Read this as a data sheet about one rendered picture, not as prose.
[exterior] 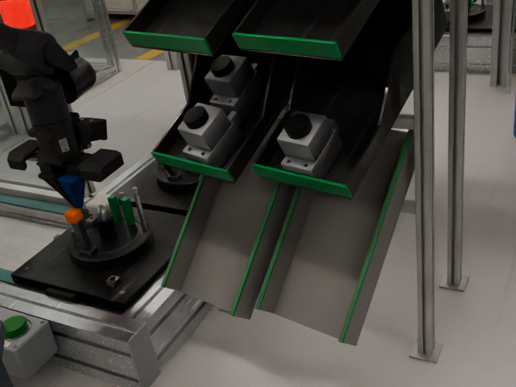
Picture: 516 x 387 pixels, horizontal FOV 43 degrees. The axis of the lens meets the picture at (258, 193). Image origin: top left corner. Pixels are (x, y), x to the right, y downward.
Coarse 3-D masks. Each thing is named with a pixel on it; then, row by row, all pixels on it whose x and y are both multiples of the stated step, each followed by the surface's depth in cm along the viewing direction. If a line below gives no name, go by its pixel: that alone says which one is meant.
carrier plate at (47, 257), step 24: (144, 216) 120; (168, 216) 119; (168, 240) 112; (24, 264) 111; (48, 264) 110; (72, 264) 109; (144, 264) 106; (72, 288) 103; (96, 288) 103; (120, 288) 102; (144, 288) 102
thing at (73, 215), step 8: (72, 208) 104; (64, 216) 103; (72, 216) 102; (80, 216) 103; (72, 224) 104; (80, 224) 104; (80, 232) 104; (80, 240) 106; (88, 240) 106; (88, 248) 107
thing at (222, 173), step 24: (264, 72) 90; (288, 72) 84; (192, 96) 90; (264, 96) 87; (288, 96) 85; (264, 120) 82; (168, 144) 88; (240, 144) 84; (192, 168) 83; (216, 168) 80; (240, 168) 81
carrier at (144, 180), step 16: (144, 176) 134; (160, 176) 128; (176, 176) 126; (192, 176) 127; (128, 192) 129; (144, 192) 128; (160, 192) 127; (176, 192) 126; (192, 192) 125; (144, 208) 125; (160, 208) 123; (176, 208) 121
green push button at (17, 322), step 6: (12, 318) 98; (18, 318) 98; (24, 318) 98; (6, 324) 97; (12, 324) 97; (18, 324) 97; (24, 324) 97; (6, 330) 96; (12, 330) 96; (18, 330) 96; (24, 330) 97; (6, 336) 96; (12, 336) 96
